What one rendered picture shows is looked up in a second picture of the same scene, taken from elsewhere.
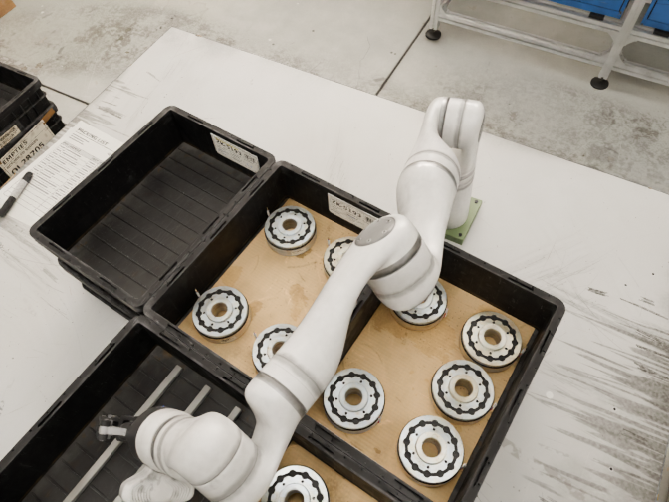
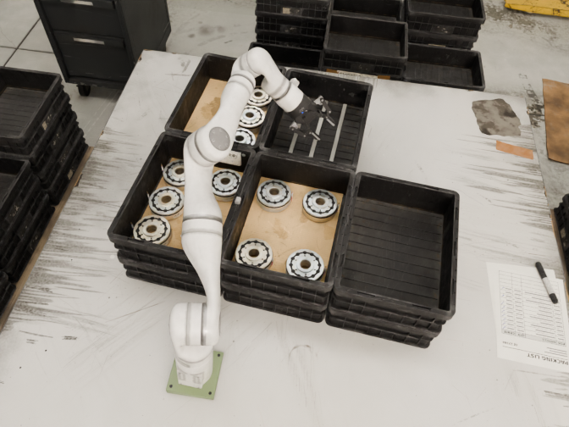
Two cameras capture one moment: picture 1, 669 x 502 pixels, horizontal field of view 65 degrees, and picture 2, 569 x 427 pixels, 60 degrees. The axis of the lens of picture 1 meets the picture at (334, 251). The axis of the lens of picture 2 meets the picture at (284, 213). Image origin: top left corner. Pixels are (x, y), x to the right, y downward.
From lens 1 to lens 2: 1.22 m
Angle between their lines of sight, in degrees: 65
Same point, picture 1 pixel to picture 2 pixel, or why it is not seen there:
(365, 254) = (219, 121)
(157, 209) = (410, 263)
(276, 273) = (301, 241)
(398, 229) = (206, 132)
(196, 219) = (378, 263)
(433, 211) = (193, 189)
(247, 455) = (242, 60)
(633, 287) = (40, 350)
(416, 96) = not seen: outside the picture
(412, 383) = not seen: hidden behind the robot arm
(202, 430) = (259, 53)
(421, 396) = not seen: hidden behind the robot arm
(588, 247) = (70, 377)
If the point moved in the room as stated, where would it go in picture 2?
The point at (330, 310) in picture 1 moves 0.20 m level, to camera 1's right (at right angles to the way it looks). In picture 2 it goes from (229, 100) to (149, 121)
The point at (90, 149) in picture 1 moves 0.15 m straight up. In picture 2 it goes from (535, 344) to (561, 322)
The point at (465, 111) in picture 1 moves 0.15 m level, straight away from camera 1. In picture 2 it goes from (185, 309) to (181, 382)
